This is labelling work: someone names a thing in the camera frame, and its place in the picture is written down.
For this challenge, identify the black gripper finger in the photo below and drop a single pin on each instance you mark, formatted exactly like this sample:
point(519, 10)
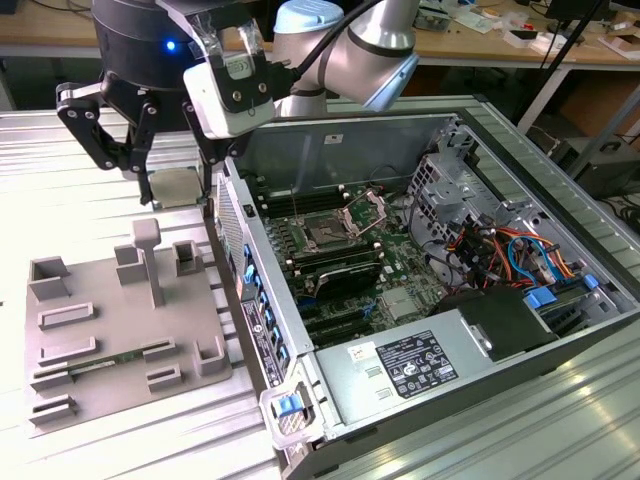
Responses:
point(206, 165)
point(87, 125)

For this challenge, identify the silver CPU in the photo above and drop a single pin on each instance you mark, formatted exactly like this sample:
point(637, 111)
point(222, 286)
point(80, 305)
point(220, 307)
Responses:
point(175, 187)

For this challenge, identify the CPU socket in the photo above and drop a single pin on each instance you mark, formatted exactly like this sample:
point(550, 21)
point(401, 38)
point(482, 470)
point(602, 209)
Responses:
point(325, 232)

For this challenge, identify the black expansion slot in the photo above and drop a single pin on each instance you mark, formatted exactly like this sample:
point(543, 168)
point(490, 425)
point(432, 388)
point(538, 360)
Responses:
point(340, 334)
point(335, 318)

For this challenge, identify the open PC case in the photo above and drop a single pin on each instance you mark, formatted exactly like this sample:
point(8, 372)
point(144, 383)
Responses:
point(300, 150)

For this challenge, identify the grey parts rack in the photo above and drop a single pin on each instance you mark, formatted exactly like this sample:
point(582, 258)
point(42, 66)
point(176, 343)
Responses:
point(125, 320)

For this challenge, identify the black graphics card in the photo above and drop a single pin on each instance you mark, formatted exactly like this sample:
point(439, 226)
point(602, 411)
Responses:
point(350, 280)

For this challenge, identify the green RAM stick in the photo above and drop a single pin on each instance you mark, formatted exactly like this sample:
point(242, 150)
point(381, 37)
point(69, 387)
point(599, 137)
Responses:
point(110, 361)

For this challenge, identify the green motherboard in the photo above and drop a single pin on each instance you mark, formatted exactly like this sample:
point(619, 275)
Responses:
point(400, 270)

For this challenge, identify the silver chipset heatsink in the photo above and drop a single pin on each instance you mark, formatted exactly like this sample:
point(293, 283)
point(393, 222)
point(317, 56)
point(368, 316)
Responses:
point(400, 305)

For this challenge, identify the silver drive cage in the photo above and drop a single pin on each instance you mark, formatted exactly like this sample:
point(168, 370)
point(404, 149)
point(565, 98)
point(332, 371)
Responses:
point(450, 195)

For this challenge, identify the blue case latch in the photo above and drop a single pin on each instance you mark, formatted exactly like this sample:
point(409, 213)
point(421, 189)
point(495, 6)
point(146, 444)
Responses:
point(288, 405)

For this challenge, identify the grey power supply unit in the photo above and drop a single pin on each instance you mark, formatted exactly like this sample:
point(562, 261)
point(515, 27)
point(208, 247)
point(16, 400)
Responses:
point(350, 390)

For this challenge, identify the wooden desk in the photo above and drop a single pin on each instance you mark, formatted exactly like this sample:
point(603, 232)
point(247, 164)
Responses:
point(450, 45)

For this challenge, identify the metal electronics box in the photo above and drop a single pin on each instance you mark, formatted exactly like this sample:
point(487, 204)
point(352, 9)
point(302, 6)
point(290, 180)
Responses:
point(435, 17)

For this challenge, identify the black air shroud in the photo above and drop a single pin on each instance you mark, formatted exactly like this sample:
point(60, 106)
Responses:
point(500, 320)

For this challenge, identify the small white box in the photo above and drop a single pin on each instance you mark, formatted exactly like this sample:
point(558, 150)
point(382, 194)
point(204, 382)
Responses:
point(540, 42)

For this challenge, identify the blue disk carrier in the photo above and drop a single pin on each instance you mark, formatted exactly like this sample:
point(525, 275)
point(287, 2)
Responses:
point(540, 299)

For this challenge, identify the brown cardboard box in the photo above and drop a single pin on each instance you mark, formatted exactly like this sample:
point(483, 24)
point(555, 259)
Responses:
point(600, 105)

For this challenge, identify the black equipment box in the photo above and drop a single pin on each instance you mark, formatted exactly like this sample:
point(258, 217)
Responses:
point(610, 170)

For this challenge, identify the open cardboard box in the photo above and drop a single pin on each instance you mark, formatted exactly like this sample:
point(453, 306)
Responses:
point(622, 45)

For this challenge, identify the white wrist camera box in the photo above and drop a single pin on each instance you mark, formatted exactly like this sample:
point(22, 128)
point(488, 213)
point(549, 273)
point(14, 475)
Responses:
point(210, 120)

